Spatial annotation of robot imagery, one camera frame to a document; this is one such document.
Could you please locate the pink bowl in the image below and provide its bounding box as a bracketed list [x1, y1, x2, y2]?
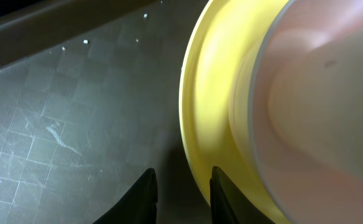
[233, 0, 363, 223]

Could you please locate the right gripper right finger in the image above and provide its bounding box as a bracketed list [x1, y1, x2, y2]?
[209, 166, 275, 224]

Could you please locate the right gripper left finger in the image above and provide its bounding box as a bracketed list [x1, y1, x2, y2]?
[94, 168, 158, 224]

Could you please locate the dark brown serving tray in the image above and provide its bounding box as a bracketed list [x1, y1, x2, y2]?
[0, 1, 211, 223]

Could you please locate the yellow plate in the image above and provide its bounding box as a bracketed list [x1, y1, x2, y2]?
[179, 0, 287, 223]

